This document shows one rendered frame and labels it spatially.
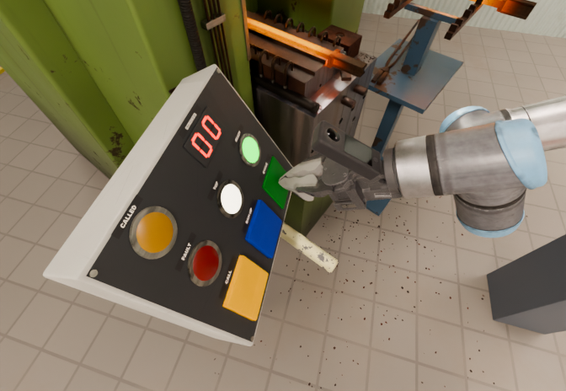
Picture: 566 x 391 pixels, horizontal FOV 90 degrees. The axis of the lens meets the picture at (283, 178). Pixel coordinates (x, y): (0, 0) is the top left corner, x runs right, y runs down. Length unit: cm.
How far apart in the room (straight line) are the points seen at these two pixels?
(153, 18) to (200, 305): 48
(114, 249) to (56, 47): 79
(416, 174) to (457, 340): 129
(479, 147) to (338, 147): 17
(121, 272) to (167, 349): 122
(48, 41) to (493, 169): 102
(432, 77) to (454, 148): 94
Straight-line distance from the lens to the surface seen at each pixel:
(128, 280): 34
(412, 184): 43
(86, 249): 34
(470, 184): 44
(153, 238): 34
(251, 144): 49
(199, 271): 39
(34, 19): 101
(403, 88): 125
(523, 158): 43
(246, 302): 45
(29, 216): 220
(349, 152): 42
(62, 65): 106
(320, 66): 86
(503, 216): 52
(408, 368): 155
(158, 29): 62
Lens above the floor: 145
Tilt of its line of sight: 55 degrees down
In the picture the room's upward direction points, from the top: straight up
